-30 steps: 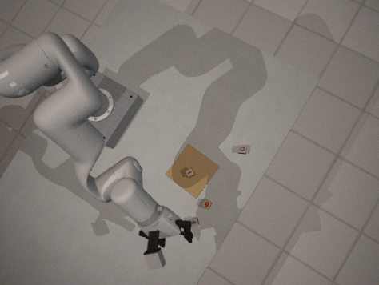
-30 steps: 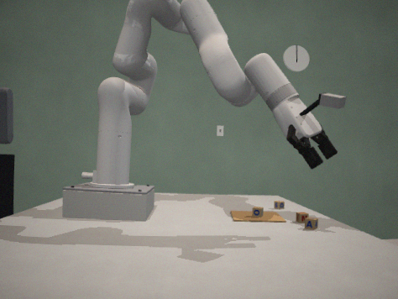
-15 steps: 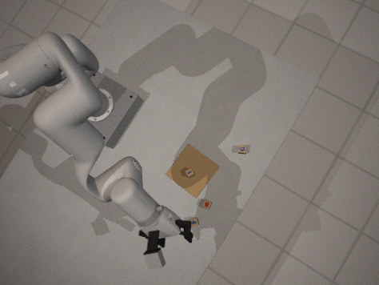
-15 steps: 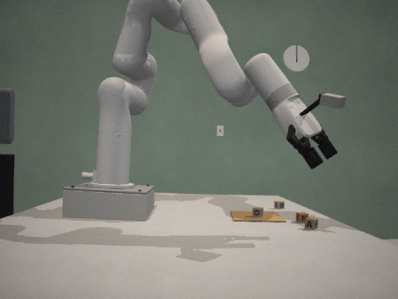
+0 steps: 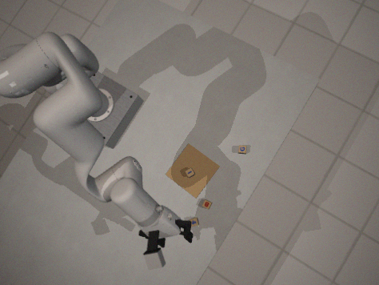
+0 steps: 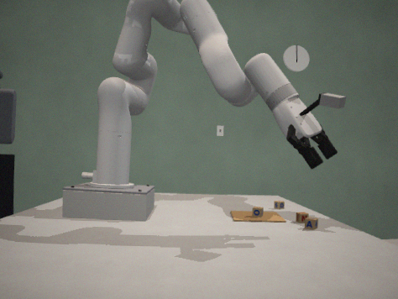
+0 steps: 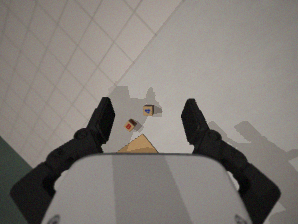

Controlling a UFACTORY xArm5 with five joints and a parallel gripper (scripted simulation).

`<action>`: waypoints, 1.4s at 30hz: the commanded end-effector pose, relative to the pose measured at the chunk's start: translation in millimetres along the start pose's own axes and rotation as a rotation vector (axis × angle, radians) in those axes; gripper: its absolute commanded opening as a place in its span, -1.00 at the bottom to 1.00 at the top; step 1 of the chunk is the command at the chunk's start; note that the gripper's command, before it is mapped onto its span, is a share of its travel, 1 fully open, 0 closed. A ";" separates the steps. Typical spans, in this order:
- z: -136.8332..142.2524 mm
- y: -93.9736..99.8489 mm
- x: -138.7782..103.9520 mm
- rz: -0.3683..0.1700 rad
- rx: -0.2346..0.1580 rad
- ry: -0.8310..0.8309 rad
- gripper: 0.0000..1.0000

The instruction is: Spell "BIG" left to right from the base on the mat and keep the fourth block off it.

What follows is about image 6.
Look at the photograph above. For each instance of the wooden letter block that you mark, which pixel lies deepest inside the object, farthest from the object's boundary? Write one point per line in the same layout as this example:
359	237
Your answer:
258	212
311	223
279	204
300	217

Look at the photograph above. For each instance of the tan mat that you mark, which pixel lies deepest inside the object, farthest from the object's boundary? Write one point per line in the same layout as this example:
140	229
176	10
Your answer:
245	216

